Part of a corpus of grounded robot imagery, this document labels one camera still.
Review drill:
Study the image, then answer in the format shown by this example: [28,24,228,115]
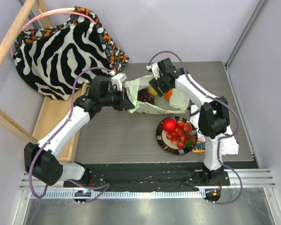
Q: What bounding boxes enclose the fake red apple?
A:
[163,118,177,133]

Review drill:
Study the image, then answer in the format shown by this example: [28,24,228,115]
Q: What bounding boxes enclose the pink hoop tube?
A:
[10,7,98,59]

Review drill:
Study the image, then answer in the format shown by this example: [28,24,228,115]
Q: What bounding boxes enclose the white printed t-shirt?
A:
[189,103,239,155]

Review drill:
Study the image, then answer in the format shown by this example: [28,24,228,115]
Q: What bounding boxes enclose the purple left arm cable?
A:
[28,67,115,200]

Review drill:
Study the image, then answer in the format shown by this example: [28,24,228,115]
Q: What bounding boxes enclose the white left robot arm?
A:
[24,73,134,187]

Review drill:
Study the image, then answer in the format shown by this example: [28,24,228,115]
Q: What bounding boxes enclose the orange grey patterned fabric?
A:
[14,6,129,72]

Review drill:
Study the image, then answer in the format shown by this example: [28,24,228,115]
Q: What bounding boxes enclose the translucent yellow-green plastic bag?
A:
[124,75,189,114]

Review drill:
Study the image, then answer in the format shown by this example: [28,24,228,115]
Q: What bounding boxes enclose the dark fake grape bunch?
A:
[137,88,155,105]

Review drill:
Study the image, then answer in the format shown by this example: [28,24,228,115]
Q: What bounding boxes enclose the fake yellow lemon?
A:
[148,86,158,96]

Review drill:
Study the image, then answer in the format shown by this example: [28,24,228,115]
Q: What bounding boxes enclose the wooden frame rack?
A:
[0,0,89,162]

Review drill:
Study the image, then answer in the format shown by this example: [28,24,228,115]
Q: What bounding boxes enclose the zebra pattern blanket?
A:
[13,22,110,100]

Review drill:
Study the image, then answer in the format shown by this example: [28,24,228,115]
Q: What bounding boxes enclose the aluminium slotted rail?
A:
[43,188,206,200]

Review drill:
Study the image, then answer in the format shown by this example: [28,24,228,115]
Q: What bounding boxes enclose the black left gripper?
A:
[100,86,134,111]

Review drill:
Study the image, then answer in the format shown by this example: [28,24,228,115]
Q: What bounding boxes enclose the fake orange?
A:
[163,89,173,101]

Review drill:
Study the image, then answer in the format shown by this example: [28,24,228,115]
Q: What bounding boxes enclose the red yellow fake lychee bunch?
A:
[163,120,197,149]

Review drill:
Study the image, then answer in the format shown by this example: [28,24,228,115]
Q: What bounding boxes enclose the brown patterned ceramic plate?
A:
[155,116,199,155]

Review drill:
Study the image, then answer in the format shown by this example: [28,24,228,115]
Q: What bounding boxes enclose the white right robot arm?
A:
[146,58,230,185]

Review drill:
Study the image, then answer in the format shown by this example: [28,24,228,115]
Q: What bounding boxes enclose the aluminium corner post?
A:
[224,0,270,70]

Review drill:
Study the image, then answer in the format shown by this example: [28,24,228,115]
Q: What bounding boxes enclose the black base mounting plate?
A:
[77,162,230,192]

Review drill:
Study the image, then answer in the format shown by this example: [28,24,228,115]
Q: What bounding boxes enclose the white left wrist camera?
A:
[111,73,127,91]

